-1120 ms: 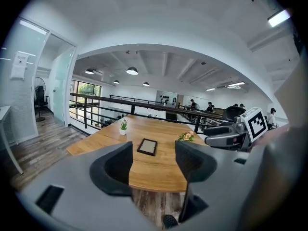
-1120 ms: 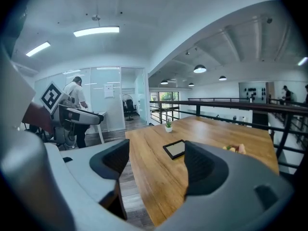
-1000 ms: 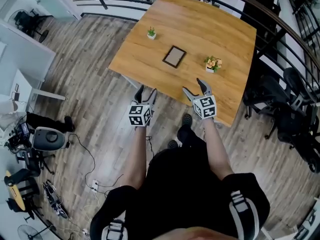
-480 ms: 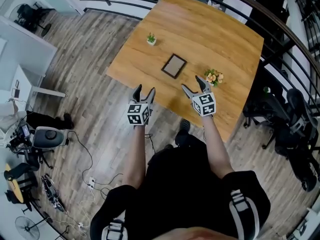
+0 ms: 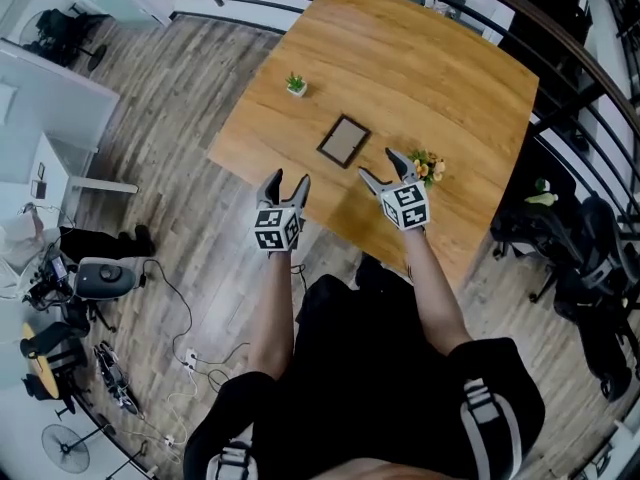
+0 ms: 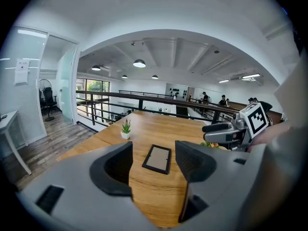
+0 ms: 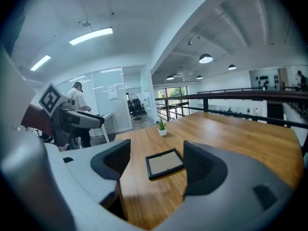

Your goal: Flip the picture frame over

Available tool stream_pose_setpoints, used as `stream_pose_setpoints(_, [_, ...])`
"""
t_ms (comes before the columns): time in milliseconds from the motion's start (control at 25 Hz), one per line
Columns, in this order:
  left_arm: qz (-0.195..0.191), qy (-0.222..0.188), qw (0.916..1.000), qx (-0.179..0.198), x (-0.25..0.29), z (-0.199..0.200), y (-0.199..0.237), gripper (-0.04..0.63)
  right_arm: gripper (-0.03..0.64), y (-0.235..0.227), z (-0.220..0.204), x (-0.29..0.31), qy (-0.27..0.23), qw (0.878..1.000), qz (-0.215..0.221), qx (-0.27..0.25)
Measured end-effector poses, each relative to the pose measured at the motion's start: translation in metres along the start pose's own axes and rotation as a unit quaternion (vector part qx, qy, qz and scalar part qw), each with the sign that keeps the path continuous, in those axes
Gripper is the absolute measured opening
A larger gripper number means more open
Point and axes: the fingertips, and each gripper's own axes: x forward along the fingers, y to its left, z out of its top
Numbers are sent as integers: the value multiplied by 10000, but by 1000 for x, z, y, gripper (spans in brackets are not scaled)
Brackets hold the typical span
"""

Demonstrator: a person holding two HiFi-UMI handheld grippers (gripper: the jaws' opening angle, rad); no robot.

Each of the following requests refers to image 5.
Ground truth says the white paper notice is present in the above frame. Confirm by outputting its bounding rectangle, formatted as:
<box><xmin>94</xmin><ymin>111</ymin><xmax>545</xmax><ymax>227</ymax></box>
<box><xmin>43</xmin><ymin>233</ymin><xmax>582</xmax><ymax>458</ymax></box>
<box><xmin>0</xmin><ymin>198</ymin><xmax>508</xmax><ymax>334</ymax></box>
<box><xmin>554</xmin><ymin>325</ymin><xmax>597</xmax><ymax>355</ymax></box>
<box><xmin>0</xmin><ymin>80</ymin><xmax>21</xmax><ymax>127</ymax></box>

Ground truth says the white office desk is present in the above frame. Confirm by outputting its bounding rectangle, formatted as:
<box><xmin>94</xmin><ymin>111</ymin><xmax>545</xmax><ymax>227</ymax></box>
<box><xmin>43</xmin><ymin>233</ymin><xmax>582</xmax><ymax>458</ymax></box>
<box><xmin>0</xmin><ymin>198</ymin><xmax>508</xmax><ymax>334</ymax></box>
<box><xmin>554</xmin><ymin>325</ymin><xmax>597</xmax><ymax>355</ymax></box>
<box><xmin>0</xmin><ymin>131</ymin><xmax>140</xmax><ymax>229</ymax></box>

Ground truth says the black electronic rig with cables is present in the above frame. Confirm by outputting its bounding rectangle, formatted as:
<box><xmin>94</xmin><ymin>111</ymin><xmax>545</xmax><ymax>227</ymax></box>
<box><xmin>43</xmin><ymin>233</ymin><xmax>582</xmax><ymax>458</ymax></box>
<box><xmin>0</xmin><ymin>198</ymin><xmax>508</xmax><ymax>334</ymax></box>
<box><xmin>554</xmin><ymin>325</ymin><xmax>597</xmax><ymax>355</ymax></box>
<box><xmin>22</xmin><ymin>252</ymin><xmax>76</xmax><ymax>312</ymax></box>

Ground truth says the black floor cable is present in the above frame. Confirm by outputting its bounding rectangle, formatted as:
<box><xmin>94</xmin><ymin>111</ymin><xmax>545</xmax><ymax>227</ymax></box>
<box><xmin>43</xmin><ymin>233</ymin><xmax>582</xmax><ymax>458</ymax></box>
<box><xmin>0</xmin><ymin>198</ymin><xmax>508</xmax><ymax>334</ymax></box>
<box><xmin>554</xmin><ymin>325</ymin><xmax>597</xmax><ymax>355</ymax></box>
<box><xmin>141</xmin><ymin>259</ymin><xmax>251</xmax><ymax>370</ymax></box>

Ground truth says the grey-backed office chair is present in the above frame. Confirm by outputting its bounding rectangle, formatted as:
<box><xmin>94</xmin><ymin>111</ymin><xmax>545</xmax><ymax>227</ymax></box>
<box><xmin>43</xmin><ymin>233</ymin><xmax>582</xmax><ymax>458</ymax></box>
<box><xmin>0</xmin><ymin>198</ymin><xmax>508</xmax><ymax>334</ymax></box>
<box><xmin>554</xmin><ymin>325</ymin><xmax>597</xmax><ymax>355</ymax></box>
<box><xmin>64</xmin><ymin>256</ymin><xmax>146</xmax><ymax>334</ymax></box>

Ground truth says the yellow round table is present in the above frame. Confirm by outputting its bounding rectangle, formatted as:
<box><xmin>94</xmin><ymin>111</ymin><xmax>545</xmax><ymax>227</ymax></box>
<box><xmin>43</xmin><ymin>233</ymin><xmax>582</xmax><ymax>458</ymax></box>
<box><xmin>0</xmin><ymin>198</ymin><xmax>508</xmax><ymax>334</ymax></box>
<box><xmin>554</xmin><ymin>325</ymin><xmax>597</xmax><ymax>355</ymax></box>
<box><xmin>22</xmin><ymin>323</ymin><xmax>61</xmax><ymax>400</ymax></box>

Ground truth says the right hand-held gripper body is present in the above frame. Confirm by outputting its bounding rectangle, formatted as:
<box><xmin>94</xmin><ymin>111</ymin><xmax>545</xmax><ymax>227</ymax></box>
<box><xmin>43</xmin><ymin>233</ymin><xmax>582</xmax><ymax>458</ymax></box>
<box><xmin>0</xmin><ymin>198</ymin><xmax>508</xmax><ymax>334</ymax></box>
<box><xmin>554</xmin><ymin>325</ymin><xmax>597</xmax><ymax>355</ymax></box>
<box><xmin>378</xmin><ymin>179</ymin><xmax>432</xmax><ymax>232</ymax></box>

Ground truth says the person's black shoe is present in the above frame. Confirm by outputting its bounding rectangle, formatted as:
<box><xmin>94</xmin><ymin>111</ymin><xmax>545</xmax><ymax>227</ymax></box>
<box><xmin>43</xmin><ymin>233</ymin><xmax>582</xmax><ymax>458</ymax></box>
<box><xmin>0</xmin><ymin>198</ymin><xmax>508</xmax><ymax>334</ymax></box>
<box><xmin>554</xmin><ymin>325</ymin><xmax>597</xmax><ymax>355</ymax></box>
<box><xmin>354</xmin><ymin>253</ymin><xmax>389</xmax><ymax>289</ymax></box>

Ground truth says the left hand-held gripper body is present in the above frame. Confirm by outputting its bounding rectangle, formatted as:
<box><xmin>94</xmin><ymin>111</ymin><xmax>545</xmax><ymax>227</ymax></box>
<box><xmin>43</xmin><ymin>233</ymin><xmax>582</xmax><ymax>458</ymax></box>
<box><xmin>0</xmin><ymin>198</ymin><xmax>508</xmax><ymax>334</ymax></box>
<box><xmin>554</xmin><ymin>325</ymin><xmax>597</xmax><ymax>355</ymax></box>
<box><xmin>253</xmin><ymin>197</ymin><xmax>307</xmax><ymax>259</ymax></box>

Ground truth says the frosted glass partition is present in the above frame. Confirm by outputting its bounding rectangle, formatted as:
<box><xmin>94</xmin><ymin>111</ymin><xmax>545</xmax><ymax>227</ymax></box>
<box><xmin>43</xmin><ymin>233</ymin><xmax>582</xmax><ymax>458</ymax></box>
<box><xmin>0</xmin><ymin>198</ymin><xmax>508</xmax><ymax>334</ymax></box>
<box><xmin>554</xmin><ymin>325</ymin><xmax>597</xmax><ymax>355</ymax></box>
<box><xmin>0</xmin><ymin>37</ymin><xmax>121</xmax><ymax>142</ymax></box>

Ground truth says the person's left forearm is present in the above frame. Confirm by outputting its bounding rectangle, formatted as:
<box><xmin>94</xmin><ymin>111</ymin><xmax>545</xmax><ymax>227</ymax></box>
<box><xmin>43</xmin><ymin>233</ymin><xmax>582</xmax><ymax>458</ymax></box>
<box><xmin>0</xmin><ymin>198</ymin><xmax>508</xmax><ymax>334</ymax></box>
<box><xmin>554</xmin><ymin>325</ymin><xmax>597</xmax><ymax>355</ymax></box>
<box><xmin>247</xmin><ymin>250</ymin><xmax>295</xmax><ymax>382</ymax></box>

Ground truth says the person's black clothing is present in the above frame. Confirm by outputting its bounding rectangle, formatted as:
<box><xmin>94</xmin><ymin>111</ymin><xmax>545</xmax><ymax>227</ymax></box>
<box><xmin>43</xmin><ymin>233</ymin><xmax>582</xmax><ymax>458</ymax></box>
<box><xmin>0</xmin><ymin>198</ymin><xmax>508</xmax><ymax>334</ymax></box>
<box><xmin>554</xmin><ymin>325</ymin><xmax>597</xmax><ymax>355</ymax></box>
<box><xmin>182</xmin><ymin>273</ymin><xmax>546</xmax><ymax>480</ymax></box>

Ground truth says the person's right forearm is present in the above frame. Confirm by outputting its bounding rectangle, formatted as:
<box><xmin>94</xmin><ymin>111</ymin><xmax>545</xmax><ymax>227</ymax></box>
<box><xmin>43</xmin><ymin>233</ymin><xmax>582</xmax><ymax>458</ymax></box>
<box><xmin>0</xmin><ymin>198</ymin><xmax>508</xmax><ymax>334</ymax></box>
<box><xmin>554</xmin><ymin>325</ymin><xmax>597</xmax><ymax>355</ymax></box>
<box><xmin>403</xmin><ymin>227</ymin><xmax>474</xmax><ymax>357</ymax></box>

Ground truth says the black office chair grey bracket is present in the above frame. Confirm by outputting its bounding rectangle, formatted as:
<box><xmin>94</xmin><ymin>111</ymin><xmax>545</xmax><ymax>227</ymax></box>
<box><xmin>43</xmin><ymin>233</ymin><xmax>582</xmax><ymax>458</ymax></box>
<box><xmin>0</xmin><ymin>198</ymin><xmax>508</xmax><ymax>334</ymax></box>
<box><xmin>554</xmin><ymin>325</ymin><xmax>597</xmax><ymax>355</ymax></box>
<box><xmin>552</xmin><ymin>195</ymin><xmax>640</xmax><ymax>319</ymax></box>

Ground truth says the silver and black metal device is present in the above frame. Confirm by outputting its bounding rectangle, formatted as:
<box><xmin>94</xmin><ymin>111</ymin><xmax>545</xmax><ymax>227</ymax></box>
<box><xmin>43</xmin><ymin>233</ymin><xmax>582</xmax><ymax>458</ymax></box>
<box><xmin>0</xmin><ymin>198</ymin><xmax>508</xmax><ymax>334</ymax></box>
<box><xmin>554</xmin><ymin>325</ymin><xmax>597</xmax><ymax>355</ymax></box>
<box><xmin>93</xmin><ymin>340</ymin><xmax>141</xmax><ymax>417</ymax></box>

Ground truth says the orange flower plant white pot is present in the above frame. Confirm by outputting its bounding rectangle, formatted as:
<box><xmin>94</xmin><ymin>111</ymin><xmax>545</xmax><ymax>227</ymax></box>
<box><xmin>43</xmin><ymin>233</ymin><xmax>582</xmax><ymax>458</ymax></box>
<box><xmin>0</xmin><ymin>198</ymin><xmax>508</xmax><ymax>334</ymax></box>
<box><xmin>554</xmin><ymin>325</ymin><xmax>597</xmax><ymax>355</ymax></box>
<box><xmin>407</xmin><ymin>149</ymin><xmax>447</xmax><ymax>189</ymax></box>

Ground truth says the dark brown picture frame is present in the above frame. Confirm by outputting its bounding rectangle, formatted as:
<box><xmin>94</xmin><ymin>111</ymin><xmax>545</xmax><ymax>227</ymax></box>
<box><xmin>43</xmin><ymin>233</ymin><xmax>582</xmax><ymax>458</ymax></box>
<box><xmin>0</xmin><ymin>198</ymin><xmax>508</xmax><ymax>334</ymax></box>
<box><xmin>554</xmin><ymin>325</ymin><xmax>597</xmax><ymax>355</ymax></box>
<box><xmin>316</xmin><ymin>113</ymin><xmax>372</xmax><ymax>170</ymax></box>

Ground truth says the small green plant white pot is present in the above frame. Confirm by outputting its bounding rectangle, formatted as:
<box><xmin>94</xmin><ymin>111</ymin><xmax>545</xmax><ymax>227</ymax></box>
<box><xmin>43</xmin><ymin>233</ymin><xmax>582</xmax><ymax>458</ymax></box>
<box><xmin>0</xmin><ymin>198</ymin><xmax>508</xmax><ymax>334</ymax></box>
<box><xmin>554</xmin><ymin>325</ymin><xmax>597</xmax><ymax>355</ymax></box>
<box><xmin>285</xmin><ymin>71</ymin><xmax>308</xmax><ymax>99</ymax></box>

